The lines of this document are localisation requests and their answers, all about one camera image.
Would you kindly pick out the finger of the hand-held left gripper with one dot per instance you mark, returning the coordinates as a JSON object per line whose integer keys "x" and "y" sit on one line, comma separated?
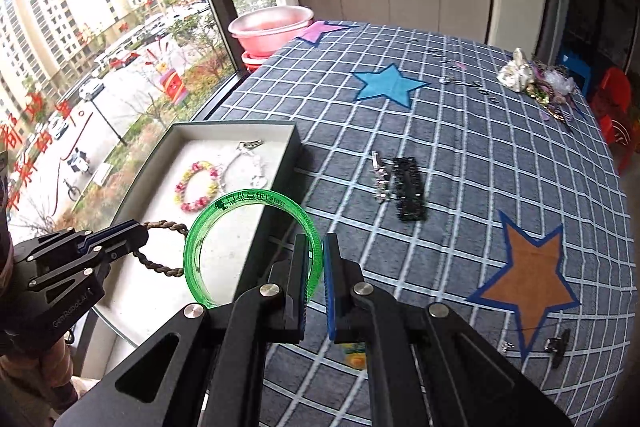
{"x": 107, "y": 253}
{"x": 112, "y": 231}

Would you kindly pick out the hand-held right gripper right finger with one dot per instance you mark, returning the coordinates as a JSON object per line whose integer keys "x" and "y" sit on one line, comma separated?
{"x": 330, "y": 292}

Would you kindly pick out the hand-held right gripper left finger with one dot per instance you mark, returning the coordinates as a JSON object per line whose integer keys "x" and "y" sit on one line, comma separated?
{"x": 303, "y": 277}

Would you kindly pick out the white shallow tray box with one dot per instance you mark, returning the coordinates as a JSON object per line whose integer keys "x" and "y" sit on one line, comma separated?
{"x": 150, "y": 192}

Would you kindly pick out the green translucent bangle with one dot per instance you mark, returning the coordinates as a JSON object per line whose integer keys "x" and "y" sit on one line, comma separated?
{"x": 192, "y": 257}

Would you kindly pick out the black rectangular hair clip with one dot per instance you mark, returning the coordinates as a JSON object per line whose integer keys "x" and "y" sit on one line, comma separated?
{"x": 410, "y": 192}

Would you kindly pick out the small black claw clip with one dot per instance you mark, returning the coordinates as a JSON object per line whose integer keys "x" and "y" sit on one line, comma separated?
{"x": 557, "y": 344}

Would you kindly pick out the person's left forearm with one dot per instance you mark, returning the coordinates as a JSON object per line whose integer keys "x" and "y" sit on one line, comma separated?
{"x": 30, "y": 379}

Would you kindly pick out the red calligraphy window sticker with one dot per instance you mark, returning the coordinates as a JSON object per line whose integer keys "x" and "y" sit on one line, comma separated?
{"x": 35, "y": 142}

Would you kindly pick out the cartoon red envelope window sticker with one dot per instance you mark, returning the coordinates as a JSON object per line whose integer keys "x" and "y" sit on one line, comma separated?
{"x": 172, "y": 82}

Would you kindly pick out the checkered tablecloth with stars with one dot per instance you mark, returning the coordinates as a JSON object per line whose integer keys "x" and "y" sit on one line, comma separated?
{"x": 465, "y": 167}

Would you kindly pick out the red plastic basin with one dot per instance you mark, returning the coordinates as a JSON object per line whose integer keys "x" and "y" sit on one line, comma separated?
{"x": 255, "y": 62}

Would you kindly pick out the small silver earring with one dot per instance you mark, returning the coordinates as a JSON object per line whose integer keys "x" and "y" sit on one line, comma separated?
{"x": 448, "y": 78}

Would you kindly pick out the pink plastic basin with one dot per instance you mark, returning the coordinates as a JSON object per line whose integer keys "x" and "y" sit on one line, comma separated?
{"x": 270, "y": 27}

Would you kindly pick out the white fabric flower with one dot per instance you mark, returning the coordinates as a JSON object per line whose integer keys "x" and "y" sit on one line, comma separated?
{"x": 515, "y": 69}

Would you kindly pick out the pile of hair accessories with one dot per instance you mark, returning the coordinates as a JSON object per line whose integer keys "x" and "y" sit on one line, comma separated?
{"x": 552, "y": 89}

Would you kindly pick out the blue plastic stool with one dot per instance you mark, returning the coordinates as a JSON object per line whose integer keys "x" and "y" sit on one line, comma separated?
{"x": 575, "y": 67}

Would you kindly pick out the red plastic stool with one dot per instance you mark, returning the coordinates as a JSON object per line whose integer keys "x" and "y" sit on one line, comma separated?
{"x": 617, "y": 107}

